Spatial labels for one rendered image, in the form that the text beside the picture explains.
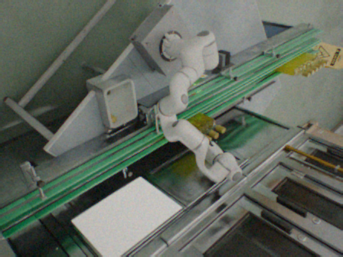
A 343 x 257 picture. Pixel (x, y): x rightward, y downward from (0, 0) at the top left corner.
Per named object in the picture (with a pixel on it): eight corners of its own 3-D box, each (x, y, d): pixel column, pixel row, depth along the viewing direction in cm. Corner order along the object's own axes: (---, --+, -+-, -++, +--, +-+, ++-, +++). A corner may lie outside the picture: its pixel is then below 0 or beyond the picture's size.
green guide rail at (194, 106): (153, 124, 177) (163, 129, 172) (153, 122, 177) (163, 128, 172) (311, 38, 273) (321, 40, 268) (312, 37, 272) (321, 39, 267)
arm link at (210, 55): (187, 67, 159) (210, 75, 148) (180, 42, 151) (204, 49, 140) (200, 57, 163) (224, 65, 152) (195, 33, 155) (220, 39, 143)
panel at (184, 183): (67, 225, 149) (109, 273, 127) (66, 220, 147) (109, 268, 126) (201, 138, 198) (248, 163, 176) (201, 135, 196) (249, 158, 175)
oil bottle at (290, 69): (270, 69, 245) (306, 79, 227) (271, 63, 242) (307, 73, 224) (275, 67, 248) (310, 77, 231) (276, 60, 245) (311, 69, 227)
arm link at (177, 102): (168, 76, 145) (148, 94, 138) (185, 66, 133) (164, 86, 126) (187, 100, 148) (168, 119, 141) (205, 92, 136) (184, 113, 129)
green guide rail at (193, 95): (151, 112, 173) (161, 118, 168) (151, 111, 173) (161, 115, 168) (313, 29, 269) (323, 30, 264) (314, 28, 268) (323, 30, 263)
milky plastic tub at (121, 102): (102, 124, 170) (112, 130, 164) (93, 85, 157) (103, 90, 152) (129, 111, 179) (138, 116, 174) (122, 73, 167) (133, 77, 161)
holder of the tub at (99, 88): (103, 131, 173) (112, 137, 168) (93, 85, 158) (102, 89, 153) (129, 118, 182) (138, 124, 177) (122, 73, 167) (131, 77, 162)
